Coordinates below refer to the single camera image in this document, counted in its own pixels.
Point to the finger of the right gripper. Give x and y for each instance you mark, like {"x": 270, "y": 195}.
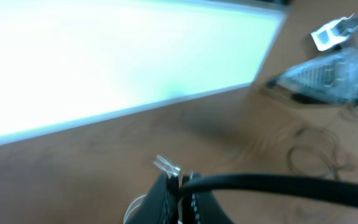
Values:
{"x": 330, "y": 79}

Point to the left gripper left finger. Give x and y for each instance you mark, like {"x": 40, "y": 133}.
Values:
{"x": 160, "y": 205}

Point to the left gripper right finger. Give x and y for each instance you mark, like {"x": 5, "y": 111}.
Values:
{"x": 202, "y": 207}

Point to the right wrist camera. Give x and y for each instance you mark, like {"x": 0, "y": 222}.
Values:
{"x": 334, "y": 33}

